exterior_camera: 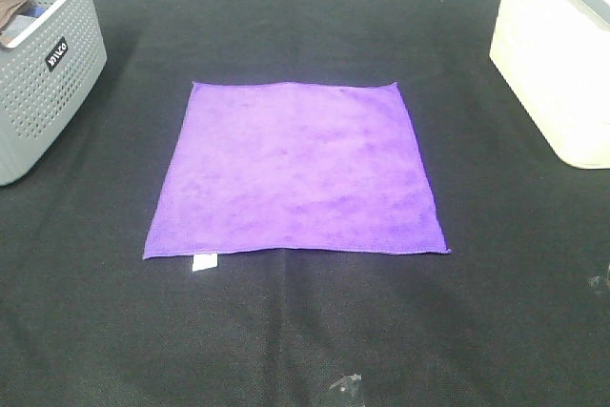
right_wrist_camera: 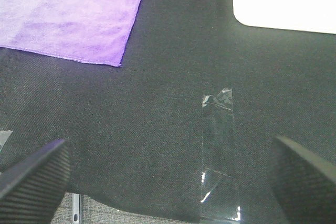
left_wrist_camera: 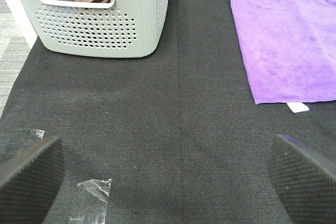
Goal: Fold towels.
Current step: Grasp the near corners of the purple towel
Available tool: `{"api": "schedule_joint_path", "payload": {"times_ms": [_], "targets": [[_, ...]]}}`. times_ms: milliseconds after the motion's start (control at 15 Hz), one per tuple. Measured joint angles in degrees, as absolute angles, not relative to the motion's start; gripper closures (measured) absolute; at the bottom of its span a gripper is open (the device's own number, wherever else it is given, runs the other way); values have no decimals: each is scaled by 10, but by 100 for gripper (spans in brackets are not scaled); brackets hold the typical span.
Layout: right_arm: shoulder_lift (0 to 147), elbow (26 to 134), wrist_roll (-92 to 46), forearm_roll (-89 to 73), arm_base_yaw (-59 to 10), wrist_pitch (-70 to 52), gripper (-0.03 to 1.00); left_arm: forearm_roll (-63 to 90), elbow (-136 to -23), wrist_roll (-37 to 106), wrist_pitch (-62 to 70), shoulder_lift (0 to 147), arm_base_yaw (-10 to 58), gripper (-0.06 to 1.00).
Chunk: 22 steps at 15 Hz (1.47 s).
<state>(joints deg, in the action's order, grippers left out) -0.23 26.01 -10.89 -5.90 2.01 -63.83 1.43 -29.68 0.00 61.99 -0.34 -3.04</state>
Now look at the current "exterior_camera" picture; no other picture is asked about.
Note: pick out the purple microfiber towel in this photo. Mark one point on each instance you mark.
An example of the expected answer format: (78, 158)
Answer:
(295, 166)

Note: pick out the black table cloth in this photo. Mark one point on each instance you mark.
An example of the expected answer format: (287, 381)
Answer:
(511, 317)

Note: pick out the grey perforated laundry basket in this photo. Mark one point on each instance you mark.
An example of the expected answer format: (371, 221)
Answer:
(47, 72)

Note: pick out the white plastic storage box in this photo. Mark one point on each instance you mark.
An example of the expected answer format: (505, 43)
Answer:
(554, 56)

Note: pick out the blue cloth in basket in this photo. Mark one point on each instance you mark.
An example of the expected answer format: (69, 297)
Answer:
(19, 23)

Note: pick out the brown cloth in basket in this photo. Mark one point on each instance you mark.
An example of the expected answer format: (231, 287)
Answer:
(11, 8)

